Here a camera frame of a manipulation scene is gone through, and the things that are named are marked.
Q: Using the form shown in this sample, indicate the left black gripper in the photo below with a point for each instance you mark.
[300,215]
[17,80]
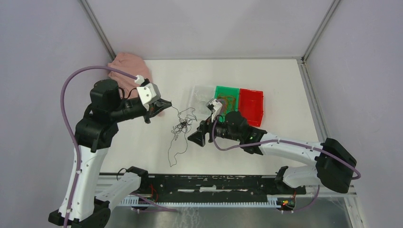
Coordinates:
[156,108]

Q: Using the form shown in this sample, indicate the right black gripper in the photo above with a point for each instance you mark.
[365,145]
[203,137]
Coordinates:
[198,137]

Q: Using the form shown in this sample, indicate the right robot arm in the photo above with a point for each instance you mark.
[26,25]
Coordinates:
[325,163]

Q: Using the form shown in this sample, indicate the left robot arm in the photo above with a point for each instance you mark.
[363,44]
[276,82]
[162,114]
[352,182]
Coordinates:
[82,206]

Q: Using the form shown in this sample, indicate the pink cloth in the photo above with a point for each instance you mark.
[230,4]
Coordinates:
[133,65]

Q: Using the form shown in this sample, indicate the clear plastic bin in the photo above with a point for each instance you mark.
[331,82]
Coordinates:
[200,95]

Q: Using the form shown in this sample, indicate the green plastic bin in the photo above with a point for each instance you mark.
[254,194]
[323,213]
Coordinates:
[230,95]

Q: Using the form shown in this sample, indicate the red plastic bin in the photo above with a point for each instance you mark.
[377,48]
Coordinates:
[250,106]

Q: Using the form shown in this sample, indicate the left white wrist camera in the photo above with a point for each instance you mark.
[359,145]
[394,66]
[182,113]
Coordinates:
[148,92]

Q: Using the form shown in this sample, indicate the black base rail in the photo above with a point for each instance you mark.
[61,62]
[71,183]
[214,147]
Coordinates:
[186,188]

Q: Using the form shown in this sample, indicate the aluminium frame rail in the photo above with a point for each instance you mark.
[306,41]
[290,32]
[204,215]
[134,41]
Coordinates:
[296,179]

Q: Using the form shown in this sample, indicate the white slotted cable duct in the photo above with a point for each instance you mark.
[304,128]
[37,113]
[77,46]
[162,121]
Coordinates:
[134,201]

